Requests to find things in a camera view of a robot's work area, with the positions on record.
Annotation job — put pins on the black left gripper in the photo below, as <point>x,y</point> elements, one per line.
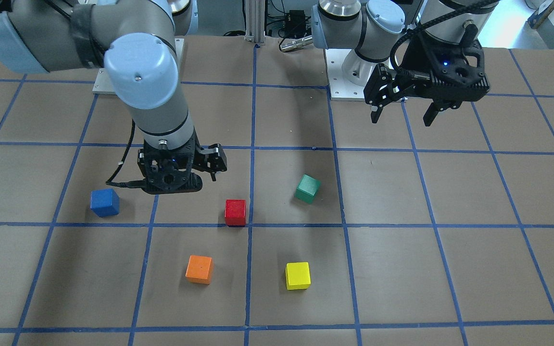
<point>413,64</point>

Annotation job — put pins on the blue wooden block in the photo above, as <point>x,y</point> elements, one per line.
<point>104,203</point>

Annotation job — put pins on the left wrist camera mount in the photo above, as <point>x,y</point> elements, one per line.
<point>456,71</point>

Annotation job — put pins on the green wooden block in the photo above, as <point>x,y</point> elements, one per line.
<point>307,189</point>

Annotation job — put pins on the yellow wooden block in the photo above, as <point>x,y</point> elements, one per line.
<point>297,275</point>

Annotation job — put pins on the aluminium frame post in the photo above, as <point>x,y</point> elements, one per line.
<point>255,20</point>

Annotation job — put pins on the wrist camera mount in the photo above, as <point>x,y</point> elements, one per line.
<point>456,71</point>
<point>168,171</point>

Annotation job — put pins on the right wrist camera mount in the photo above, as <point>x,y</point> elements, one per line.
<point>168,171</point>

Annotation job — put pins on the brown paper table cover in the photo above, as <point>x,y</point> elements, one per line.
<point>440,235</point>

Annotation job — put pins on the orange wooden block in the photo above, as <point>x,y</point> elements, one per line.
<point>200,269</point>

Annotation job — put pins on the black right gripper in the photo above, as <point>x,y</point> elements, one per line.
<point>214,161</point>

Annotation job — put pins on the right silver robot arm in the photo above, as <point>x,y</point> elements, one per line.
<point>45,36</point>

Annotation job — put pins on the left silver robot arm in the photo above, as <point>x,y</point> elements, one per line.
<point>372,28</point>

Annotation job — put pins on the red wooden block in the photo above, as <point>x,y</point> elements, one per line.
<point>235,212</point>

